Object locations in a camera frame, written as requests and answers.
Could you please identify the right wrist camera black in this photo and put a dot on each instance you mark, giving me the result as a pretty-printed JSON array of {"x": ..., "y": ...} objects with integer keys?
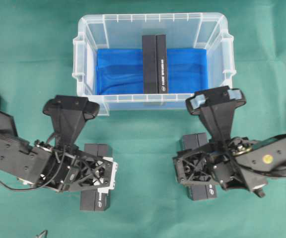
[{"x": 215, "y": 108}]

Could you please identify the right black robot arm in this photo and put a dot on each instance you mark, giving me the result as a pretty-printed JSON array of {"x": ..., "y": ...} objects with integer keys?
[{"x": 266, "y": 160}]

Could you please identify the small dark tip object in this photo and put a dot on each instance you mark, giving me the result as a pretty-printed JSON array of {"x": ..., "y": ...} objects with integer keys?
[{"x": 43, "y": 234}]

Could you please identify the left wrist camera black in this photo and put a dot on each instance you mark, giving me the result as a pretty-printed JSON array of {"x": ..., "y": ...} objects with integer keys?
[{"x": 69, "y": 115}]

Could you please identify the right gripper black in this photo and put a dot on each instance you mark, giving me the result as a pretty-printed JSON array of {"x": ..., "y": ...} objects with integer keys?
[{"x": 213, "y": 163}]

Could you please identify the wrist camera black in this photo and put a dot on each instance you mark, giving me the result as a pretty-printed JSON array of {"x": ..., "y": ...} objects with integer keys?
[
  {"x": 69, "y": 115},
  {"x": 215, "y": 108}
]

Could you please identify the blue cloth in case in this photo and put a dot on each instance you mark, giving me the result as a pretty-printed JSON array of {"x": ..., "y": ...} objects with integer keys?
[{"x": 120, "y": 71}]

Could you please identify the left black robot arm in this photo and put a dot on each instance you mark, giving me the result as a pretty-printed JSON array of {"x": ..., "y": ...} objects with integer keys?
[{"x": 18, "y": 157}]

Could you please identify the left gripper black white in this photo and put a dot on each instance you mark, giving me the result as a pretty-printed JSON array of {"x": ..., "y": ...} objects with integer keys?
[{"x": 70, "y": 169}]

